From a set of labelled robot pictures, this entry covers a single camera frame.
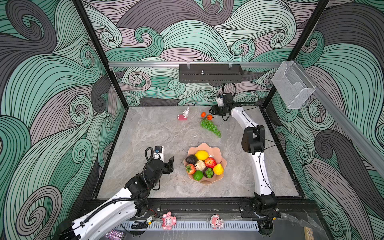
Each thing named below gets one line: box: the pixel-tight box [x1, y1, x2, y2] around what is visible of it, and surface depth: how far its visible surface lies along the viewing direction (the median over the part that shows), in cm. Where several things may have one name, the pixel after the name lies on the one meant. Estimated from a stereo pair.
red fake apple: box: [204, 157, 217, 169], surface depth 85 cm
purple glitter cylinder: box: [104, 229, 125, 240], surface depth 65 cm
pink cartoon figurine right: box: [210, 214, 224, 230], surface depth 69 cm
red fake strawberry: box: [185, 163, 196, 175], surface depth 79 cm
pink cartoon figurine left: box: [162, 211, 177, 231], surface depth 69 cm
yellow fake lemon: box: [195, 150, 209, 161], surface depth 89 cm
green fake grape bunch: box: [200, 119, 222, 139], surface depth 106 cm
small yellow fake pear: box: [213, 160, 224, 176], surface depth 81 cm
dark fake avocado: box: [185, 154, 198, 166], surface depth 83 cm
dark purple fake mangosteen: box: [203, 167, 215, 179], surface depth 80 cm
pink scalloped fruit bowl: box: [183, 143, 227, 185], surface depth 83 cm
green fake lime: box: [193, 170, 204, 181], surface depth 80 cm
